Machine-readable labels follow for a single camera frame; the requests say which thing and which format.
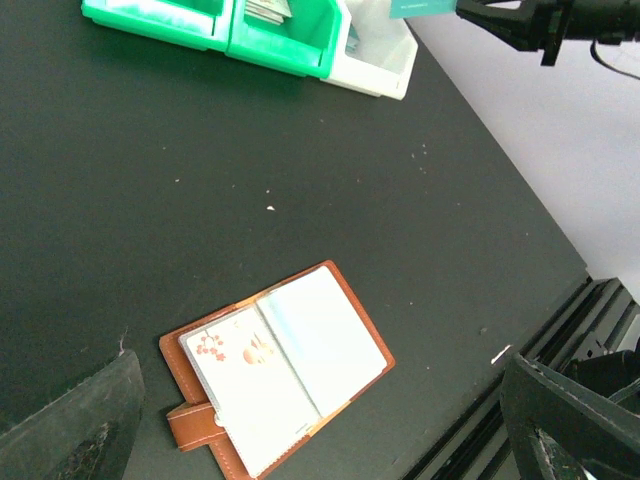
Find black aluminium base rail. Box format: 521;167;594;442
404;279;639;479

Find white plastic bin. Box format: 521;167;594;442
324;1;418;100

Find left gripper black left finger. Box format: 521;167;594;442
1;349;145;479

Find left green plastic bin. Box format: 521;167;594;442
81;0;233;52

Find white card red flowers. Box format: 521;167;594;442
179;306;320;477

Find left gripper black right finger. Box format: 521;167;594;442
500;355;639;479

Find middle green plastic bin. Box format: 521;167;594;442
226;0;343;79

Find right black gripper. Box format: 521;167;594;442
455;0;574;66

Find pink white numbered card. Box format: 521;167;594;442
245;0;292;25

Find brown leather card holder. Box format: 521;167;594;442
159;260;395;479

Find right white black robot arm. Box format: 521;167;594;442
455;0;639;80

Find teal VIP card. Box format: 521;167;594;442
389;0;457;19

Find green plastic bin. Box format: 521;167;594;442
81;0;233;52
226;0;343;79

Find teal card in white bin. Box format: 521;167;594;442
345;24;360;53

